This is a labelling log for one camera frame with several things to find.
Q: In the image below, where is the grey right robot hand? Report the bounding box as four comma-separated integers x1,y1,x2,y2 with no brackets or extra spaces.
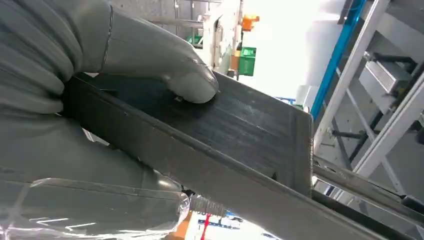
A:
0,0,227,240

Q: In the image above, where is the green plastic crate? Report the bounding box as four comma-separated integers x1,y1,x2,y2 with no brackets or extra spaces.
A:
238,46,258,77

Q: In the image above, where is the orange box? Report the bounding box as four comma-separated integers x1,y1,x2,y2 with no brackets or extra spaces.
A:
241,14,261,33

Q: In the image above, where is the blue metal shelf rack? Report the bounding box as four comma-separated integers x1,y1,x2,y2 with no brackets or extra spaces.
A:
274,0,367,121

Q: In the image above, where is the grey ribbed metal unit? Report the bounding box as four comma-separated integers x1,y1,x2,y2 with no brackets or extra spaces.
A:
358,59,413,115

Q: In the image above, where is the red strap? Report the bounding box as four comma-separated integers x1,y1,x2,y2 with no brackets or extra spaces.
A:
199,213,212,240

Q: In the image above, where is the grey metal frame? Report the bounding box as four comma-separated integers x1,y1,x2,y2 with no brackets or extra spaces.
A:
312,0,424,240

